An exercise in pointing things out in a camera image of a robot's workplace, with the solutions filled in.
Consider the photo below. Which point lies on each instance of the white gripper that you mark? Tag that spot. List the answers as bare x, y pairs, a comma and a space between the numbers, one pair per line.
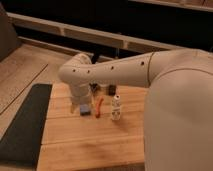
80, 94

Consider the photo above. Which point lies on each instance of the dark floor mat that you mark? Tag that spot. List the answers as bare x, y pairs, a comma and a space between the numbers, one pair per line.
22, 140

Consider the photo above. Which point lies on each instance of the small black box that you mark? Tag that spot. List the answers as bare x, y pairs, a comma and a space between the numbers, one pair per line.
111, 90

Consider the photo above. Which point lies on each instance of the white wooden shelf frame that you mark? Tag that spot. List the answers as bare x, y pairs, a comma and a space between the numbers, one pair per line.
90, 35

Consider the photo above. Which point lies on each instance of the white plastic bottle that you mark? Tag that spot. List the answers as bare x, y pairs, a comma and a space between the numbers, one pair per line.
116, 108

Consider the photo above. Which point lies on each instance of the small dark object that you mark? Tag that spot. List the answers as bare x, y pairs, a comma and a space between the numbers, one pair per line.
94, 87

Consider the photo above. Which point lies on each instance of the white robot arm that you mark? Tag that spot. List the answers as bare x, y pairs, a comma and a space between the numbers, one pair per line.
178, 111

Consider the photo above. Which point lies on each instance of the orange carrot toy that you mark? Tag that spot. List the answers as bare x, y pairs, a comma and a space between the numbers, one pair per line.
98, 107

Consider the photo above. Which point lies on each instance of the blue sponge block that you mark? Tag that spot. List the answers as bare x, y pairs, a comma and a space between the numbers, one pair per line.
84, 110

